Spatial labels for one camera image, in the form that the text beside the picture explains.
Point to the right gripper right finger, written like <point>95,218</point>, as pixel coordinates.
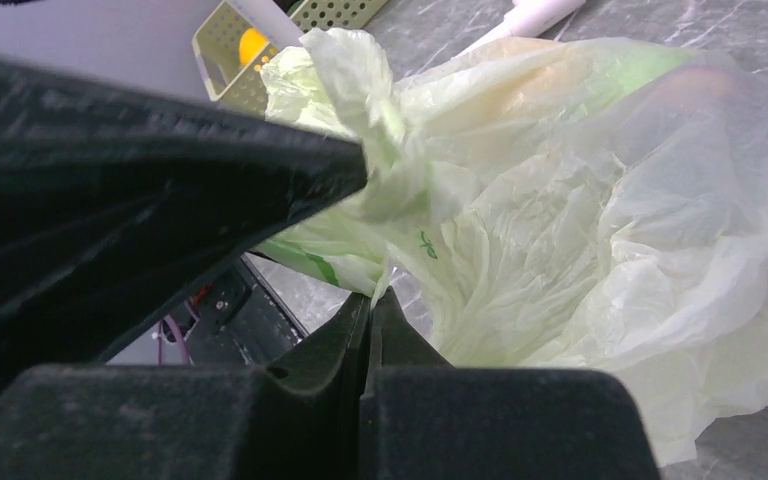
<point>422,418</point>

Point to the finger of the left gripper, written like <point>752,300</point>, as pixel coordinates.
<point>114,204</point>

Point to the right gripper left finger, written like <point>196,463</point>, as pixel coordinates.
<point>292,419</point>

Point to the light green plastic bag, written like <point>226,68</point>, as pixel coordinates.
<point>599,204</point>

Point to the yellow fake mango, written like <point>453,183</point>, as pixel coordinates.
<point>250,44</point>

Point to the green plastic basket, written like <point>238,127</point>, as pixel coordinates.
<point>215,46</point>

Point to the white PVC pipe frame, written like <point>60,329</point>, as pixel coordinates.
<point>418,25</point>

